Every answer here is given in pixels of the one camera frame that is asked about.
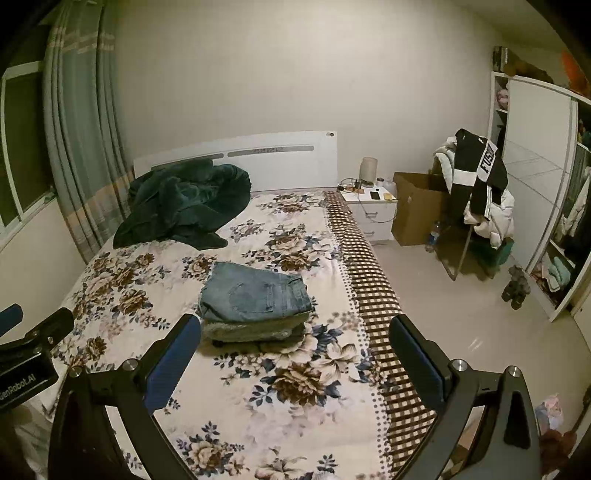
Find bed with floral sheet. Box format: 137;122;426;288
14;188;441;480

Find pink patterned cloth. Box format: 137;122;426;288
534;394;565;433

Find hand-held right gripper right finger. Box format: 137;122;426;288
389;315;542;480

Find white puffer jacket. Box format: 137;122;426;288
434;136;516;248

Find white wardrobe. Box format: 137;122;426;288
488;69;591;324

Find hanging light clothes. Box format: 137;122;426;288
556;165;591;251

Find beige table lamp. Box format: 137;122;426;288
361;157;380;188

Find white bed headboard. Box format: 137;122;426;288
133;131;338;193

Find orange bag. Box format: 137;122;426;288
560;50;579;87

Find folded grey-green pants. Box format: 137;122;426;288
201;318;315;345

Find pair of grey shoes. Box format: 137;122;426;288
502;265;532;310

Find white nightstand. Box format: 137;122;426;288
341;184;399;246

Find blue jeans pants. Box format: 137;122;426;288
199;261;317;323

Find folded teal clothes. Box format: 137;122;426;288
542;256;576;292

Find brown plush bundle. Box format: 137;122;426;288
503;59;555;85

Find green plastic bin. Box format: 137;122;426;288
480;237;516;274

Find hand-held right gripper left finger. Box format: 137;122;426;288
46;314;202;480

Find brown cardboard box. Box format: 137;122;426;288
392;172;452;247

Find black and white jacket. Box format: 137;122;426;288
454;128;509;225

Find white framed window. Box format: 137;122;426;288
0;60;57;232

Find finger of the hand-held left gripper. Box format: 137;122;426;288
0;308;75;352
0;304;24;328

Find clear water bottle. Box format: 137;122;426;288
424;221;442;254

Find dark green blanket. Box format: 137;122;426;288
113;162;253;250

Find green striped curtain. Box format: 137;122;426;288
42;0;136;265

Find brown fuzzy cloth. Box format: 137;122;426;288
539;429;579;477

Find folded dark pants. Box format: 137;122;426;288
211;338;306;355

